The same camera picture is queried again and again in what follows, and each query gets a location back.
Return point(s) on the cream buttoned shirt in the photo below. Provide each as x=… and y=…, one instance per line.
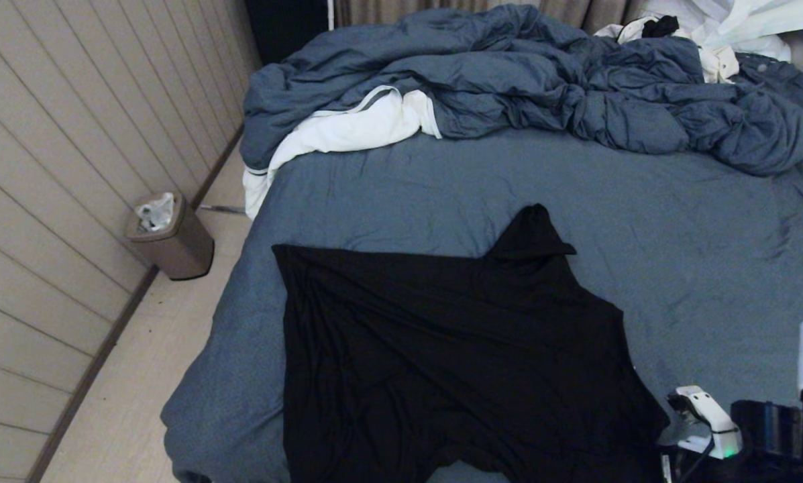
x=718, y=65

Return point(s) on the small black garment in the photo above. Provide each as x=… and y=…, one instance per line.
x=661, y=27

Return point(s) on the dark cabinet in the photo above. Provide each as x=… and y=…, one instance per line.
x=284, y=30

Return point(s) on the bed with blue sheet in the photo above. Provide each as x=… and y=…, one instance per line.
x=676, y=268

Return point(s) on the beige curtain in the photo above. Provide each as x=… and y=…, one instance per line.
x=374, y=10

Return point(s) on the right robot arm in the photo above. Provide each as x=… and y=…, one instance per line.
x=770, y=426

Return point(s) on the white quilt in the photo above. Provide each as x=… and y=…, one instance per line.
x=347, y=127

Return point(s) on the dark blue denim garment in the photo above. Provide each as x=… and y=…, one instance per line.
x=780, y=72

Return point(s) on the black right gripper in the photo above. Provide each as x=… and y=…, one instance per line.
x=716, y=471

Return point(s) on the white crumpled garment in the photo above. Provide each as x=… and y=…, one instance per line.
x=743, y=19

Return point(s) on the black t-shirt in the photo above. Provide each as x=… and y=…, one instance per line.
x=441, y=349

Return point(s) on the crumpled blue duvet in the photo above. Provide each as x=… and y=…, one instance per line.
x=508, y=70

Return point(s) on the brown trash bin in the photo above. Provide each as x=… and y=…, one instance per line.
x=186, y=253

